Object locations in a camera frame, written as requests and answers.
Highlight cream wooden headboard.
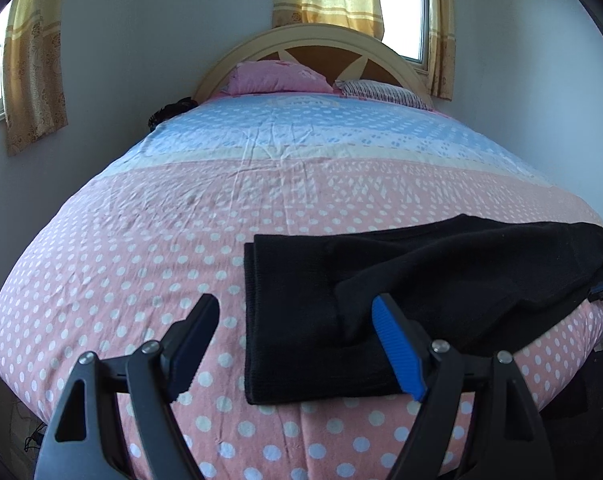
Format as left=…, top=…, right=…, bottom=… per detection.
left=193, top=24, right=433, bottom=105

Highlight back window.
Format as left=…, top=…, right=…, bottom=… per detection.
left=381, top=0, right=429, bottom=67

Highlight pink pillow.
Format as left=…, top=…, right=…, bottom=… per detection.
left=225, top=60, right=333, bottom=96

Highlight polka dot bed sheet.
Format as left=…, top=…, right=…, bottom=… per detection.
left=0, top=93, right=597, bottom=479

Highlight yellow right curtain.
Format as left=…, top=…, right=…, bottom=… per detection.
left=426, top=0, right=457, bottom=101

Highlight yellow left curtain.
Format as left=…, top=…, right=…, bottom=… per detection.
left=2, top=0, right=68, bottom=156

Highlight striped pillow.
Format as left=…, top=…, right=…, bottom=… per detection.
left=334, top=79, right=431, bottom=110

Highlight black clothing beside bed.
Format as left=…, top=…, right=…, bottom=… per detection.
left=147, top=96, right=198, bottom=131

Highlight black pants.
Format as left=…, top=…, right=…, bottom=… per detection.
left=244, top=214, right=603, bottom=405

